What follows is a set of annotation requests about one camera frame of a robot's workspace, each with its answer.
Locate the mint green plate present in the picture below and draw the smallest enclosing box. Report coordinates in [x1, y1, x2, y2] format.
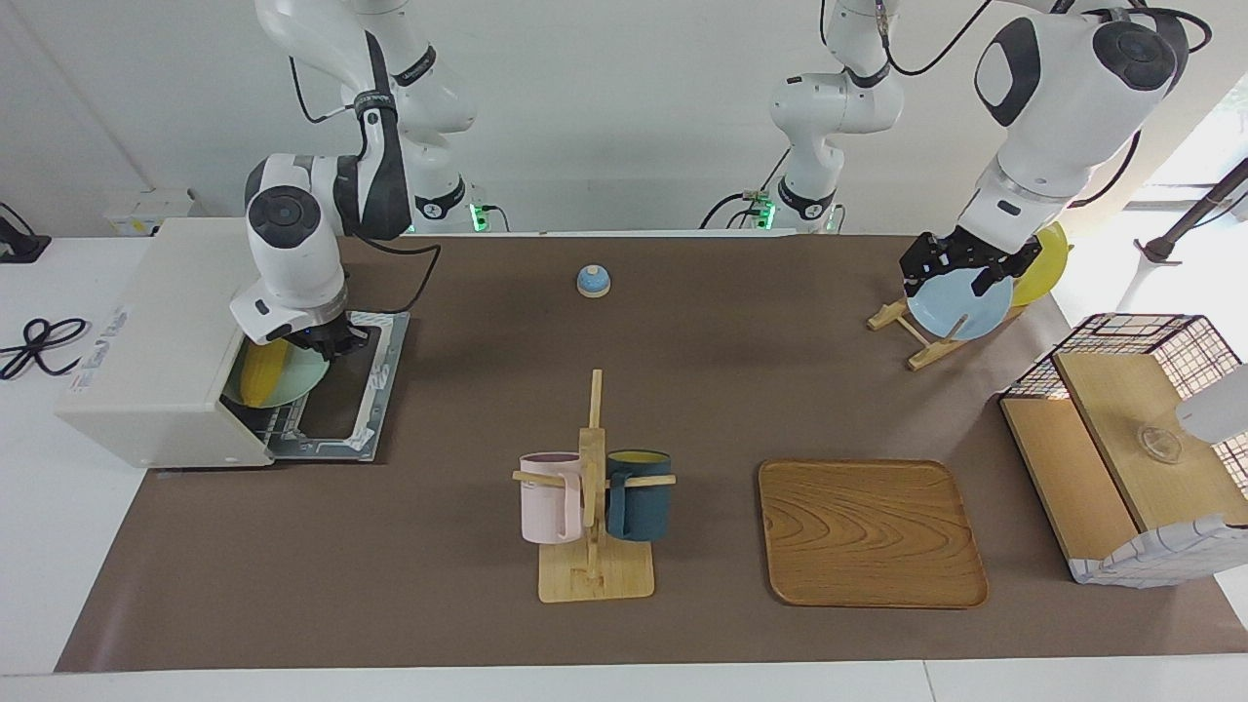
[222, 341, 332, 408]

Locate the yellow corn cob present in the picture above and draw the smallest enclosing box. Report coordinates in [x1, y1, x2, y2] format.
[240, 336, 293, 409]

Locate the white toaster oven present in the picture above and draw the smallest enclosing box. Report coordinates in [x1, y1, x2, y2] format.
[56, 216, 410, 471]

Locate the light blue plate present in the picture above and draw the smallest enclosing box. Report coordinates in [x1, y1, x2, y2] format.
[907, 265, 1015, 342]

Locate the yellow plate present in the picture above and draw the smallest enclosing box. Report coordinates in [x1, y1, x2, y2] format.
[1009, 219, 1071, 308]

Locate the wooden plate rack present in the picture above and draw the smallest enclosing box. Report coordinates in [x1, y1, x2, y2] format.
[868, 297, 1025, 372]

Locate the brown table mat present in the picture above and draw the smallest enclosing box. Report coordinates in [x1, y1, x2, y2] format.
[54, 234, 1248, 674]

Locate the black stand pole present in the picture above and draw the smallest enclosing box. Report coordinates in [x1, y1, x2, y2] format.
[1134, 156, 1248, 264]

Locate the white power strip box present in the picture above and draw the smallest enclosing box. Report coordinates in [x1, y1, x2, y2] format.
[105, 188, 196, 238]

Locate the small clear glass dish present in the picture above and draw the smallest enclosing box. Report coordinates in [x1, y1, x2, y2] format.
[1138, 424, 1183, 464]

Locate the pink mug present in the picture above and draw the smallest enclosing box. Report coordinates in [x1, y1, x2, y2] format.
[519, 451, 586, 545]

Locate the wooden serving tray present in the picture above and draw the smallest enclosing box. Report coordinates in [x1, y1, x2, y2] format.
[758, 458, 990, 610]

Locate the white rounded device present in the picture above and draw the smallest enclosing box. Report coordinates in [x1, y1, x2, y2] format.
[1175, 364, 1248, 445]

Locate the dark teal mug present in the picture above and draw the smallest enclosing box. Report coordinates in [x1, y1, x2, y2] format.
[604, 449, 673, 543]

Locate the wooden mug rack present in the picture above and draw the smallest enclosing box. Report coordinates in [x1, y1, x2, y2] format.
[512, 369, 678, 604]

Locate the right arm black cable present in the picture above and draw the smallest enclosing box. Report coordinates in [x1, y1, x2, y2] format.
[290, 54, 442, 315]

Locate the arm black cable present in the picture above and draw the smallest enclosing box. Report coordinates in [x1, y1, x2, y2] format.
[882, 0, 1215, 211]
[290, 54, 442, 315]

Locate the wire and wood shelf basket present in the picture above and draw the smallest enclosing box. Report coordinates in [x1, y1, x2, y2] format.
[998, 313, 1248, 588]

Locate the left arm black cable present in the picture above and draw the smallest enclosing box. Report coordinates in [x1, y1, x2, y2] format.
[882, 0, 1215, 211]

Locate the black base cable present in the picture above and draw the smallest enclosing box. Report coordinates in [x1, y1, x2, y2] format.
[700, 146, 793, 231]

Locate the coiled black cable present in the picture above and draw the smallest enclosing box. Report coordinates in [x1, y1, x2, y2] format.
[0, 317, 91, 381]

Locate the black clamp mount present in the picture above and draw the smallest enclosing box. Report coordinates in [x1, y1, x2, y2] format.
[0, 202, 52, 264]

